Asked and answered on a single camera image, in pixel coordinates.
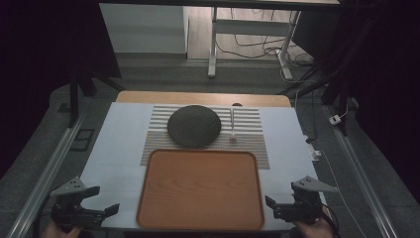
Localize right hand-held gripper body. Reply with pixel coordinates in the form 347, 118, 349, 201
272, 175, 340, 226

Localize white desk frame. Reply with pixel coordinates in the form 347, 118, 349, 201
207, 6, 302, 80

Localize metal floor rail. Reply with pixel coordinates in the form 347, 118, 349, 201
6, 113, 87, 238
324, 104, 401, 238

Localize brown wooden tray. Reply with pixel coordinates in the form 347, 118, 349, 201
136, 148, 265, 232

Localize striped woven placemat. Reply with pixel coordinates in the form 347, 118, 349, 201
140, 104, 270, 171

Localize dark round plate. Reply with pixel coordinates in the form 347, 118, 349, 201
166, 104, 223, 149

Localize white plug with cable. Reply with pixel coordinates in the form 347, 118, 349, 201
309, 149, 363, 238

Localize right hand-held gripper cable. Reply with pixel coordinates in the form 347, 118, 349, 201
317, 211, 342, 238

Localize white cabinet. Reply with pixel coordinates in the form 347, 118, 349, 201
98, 3, 190, 55

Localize person's left hand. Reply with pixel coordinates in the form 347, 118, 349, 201
41, 220, 83, 238

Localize black floor socket frame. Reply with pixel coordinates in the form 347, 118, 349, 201
69, 128, 96, 153

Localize black stand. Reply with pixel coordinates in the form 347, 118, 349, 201
66, 62, 127, 129
277, 0, 384, 137

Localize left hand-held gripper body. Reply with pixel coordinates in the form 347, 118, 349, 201
49, 176, 107, 233

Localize light wooden table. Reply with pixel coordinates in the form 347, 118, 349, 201
115, 90, 292, 108

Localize person's right hand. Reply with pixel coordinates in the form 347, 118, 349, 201
292, 207, 335, 238

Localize tangle of floor cables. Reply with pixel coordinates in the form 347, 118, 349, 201
215, 8, 315, 68

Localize white slim utensil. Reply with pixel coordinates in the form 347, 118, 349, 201
229, 107, 239, 144

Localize white table cover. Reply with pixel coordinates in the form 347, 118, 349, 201
79, 101, 328, 232

